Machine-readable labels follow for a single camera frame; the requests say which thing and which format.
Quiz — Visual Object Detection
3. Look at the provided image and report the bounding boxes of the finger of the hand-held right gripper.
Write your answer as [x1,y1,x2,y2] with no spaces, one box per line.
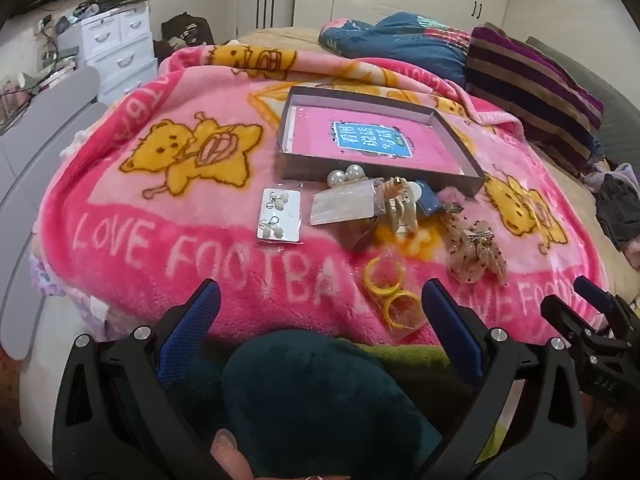
[540,295,598,347]
[572,276,626,321]

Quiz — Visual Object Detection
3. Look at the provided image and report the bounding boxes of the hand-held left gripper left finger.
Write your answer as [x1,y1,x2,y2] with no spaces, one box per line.
[52,277,236,480]

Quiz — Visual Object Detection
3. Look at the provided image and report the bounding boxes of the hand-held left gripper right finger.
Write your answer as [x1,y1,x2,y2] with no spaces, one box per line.
[422,277,588,480]

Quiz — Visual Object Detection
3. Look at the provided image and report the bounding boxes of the yellow hoop earrings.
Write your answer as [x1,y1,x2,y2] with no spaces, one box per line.
[362,255,426,331]

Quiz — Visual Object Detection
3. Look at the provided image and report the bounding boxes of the cream hair claw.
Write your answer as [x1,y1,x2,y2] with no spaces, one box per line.
[382,176,423,236]

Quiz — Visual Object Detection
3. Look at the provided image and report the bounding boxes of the pink fuzzy hair clip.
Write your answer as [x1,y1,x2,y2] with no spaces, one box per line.
[437,186,468,216]

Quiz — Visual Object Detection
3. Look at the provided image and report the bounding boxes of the pearl earring card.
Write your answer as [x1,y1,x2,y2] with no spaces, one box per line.
[256,188,304,244]

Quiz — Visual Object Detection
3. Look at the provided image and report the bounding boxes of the grey cardboard box tray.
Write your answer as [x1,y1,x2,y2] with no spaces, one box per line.
[277,86,487,196]

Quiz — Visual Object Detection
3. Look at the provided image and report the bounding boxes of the person's left hand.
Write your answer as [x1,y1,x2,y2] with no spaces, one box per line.
[210,429,263,480]

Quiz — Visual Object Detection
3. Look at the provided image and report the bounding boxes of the green cloth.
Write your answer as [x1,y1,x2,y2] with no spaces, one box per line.
[340,339,451,367]

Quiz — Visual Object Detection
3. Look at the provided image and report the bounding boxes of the beige mesh bow hair clip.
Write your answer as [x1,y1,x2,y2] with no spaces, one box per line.
[445,210,508,286]

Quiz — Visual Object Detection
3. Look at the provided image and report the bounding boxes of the dark clothes pile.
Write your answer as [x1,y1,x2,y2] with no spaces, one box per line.
[595,162,640,253]

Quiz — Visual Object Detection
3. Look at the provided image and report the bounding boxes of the small blue box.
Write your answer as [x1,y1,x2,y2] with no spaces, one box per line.
[415,181,443,218]

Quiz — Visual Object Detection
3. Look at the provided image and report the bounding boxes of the pink printed bear blanket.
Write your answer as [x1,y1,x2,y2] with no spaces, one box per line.
[30,42,611,348]

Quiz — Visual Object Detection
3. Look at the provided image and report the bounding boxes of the person's dark teal fleece pants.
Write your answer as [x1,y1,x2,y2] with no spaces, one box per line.
[170,332,443,480]

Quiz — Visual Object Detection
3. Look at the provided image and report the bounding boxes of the clear plastic bag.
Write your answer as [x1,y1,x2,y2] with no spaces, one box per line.
[309,180,388,226]

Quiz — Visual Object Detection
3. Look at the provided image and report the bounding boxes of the grey quilted headboard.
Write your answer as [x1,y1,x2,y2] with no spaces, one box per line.
[525,35,640,171]

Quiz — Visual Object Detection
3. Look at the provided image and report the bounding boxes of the purple striped pillow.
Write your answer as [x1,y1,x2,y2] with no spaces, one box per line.
[465,22,606,171]

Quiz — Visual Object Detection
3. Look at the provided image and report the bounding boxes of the pink book with blue label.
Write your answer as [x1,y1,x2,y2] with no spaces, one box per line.
[290,105,463,173]

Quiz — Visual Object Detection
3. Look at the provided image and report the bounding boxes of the grey curved panel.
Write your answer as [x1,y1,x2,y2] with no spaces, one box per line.
[0,65,108,361]

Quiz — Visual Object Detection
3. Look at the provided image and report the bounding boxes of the blue printed quilt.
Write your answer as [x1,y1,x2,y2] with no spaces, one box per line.
[319,11,473,88]

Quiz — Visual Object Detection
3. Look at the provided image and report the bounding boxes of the white drawer cabinet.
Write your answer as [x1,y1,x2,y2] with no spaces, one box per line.
[57,0,160,103]

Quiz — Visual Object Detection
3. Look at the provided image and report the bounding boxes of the dark bag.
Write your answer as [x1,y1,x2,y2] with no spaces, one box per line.
[152,12,217,61]

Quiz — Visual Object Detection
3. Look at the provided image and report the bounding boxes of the beige bed sheet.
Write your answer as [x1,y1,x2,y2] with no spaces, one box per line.
[235,25,331,53]

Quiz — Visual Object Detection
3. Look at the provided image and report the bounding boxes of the white door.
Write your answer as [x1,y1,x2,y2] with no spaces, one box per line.
[237,0,301,41]

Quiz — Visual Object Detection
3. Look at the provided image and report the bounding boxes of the pearl hair tie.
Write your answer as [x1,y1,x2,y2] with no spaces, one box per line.
[326,164,365,188]

